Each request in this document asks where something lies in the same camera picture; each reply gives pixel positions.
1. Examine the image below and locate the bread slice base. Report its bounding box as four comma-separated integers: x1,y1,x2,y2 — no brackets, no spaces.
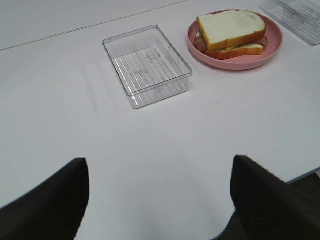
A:
203,44,264,60

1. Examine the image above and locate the bread slice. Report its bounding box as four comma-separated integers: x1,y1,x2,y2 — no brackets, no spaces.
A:
197,10,267,51

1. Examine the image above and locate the bacon strip from tray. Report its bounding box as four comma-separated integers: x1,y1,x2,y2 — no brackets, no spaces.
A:
194,36,268,53

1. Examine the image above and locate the clear right plastic tray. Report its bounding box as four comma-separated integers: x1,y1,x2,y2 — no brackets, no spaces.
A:
259,0,320,46

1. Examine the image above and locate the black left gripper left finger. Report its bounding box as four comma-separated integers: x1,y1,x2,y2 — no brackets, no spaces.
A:
0,158,90,240

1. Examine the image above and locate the clear plastic tray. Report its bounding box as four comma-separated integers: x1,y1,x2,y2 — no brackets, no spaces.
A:
259,0,320,46
102,25,193,110

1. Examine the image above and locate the yellow cheese slice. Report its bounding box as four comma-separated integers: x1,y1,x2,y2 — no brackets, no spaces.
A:
217,43,251,53

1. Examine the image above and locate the pink round plate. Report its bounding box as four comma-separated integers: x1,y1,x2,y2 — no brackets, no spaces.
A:
187,13,284,71

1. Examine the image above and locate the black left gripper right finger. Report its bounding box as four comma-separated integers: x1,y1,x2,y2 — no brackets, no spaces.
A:
230,155,320,240

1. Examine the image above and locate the clear left plastic tray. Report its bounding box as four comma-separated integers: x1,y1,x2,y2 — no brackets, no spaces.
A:
102,25,193,110

